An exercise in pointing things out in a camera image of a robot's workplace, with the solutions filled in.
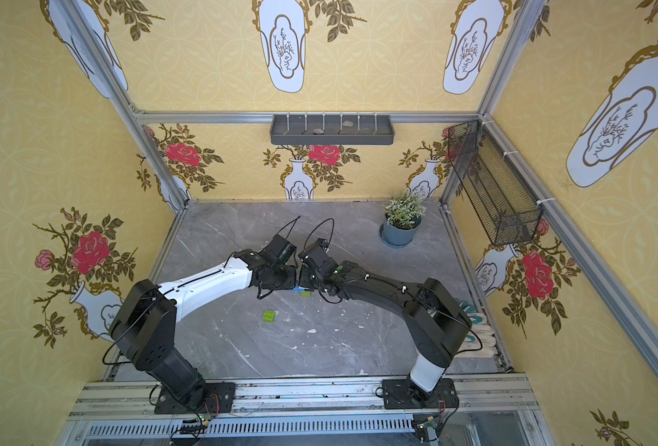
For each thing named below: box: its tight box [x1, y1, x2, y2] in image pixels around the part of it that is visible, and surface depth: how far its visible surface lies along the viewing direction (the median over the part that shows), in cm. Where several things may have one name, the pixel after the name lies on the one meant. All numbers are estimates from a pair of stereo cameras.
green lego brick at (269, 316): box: [262, 309, 277, 323], surface depth 89 cm
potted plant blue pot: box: [379, 185, 427, 247], surface depth 97 cm
